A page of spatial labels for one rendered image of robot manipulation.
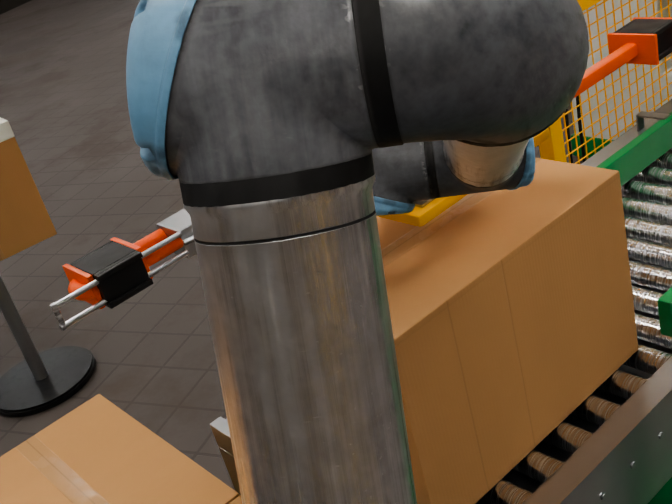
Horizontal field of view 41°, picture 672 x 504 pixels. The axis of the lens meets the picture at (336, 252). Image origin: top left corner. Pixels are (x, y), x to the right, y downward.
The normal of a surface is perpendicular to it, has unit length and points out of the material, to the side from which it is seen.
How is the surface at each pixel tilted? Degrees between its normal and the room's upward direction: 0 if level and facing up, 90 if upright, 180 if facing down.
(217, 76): 76
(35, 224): 90
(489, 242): 0
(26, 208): 90
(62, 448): 0
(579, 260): 90
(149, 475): 0
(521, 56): 93
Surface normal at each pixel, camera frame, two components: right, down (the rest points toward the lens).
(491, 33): 0.48, 0.12
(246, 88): -0.11, 0.21
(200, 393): -0.24, -0.86
